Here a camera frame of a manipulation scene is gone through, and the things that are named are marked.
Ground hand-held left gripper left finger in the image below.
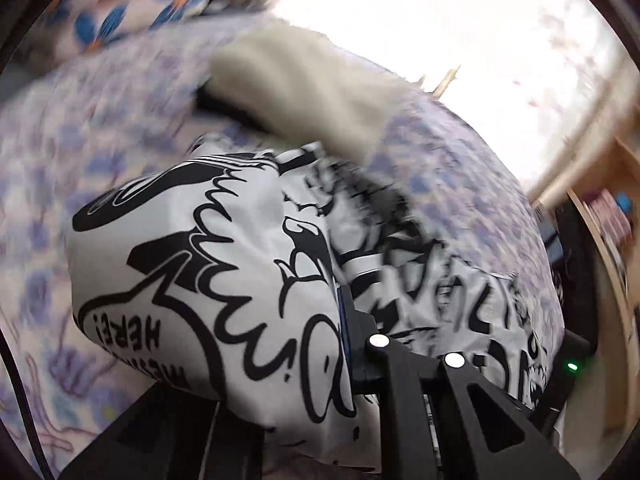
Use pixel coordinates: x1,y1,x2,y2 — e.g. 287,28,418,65
57,385,271,480

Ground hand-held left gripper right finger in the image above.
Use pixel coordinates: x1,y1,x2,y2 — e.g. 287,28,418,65
336,285,583,480

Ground white black lettered jacket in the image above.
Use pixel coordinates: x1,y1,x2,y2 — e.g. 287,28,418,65
70,132,566,476

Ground wooden shelf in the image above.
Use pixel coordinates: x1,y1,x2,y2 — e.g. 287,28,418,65
567,132,640,412

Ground black case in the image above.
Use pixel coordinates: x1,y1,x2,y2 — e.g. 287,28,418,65
537,205,602,342

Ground stack of pink boxes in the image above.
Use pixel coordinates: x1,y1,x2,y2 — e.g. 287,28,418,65
590,190,632,242

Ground cream fleece folded garment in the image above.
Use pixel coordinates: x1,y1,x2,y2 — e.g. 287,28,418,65
207,25,417,162

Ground white leaf print curtain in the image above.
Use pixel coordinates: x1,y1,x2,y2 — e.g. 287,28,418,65
280,0,640,202

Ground purple floral bedspread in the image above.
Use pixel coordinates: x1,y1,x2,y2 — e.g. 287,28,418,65
0,10,564,480

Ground blue flower print pillow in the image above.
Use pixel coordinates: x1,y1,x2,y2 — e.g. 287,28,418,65
30,0,262,57

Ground black cable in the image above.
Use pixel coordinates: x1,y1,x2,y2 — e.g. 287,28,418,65
0,330,57,480

